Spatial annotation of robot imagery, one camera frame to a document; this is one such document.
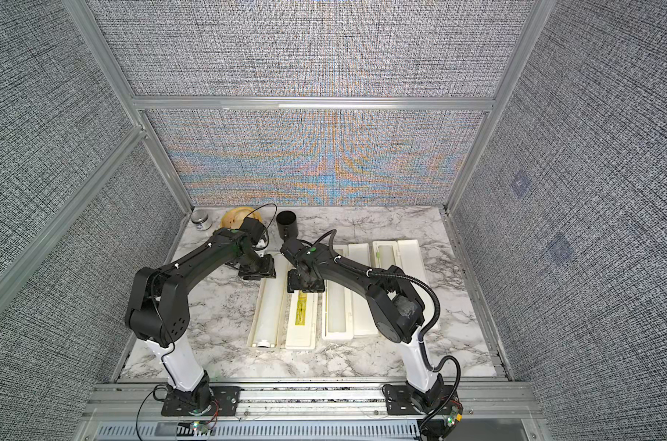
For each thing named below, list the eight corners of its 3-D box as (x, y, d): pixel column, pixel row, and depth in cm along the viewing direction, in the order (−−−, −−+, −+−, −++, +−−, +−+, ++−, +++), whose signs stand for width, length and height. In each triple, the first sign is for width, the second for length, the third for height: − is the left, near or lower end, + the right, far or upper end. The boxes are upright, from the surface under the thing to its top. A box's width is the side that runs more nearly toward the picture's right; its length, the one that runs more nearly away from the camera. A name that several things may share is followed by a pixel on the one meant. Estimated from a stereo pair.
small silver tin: (189, 222, 118) (183, 213, 113) (202, 213, 121) (197, 204, 116) (202, 234, 113) (197, 225, 109) (216, 225, 117) (211, 216, 112)
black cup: (278, 246, 110) (274, 230, 102) (281, 227, 116) (277, 210, 109) (297, 246, 110) (294, 230, 102) (298, 227, 116) (296, 210, 109)
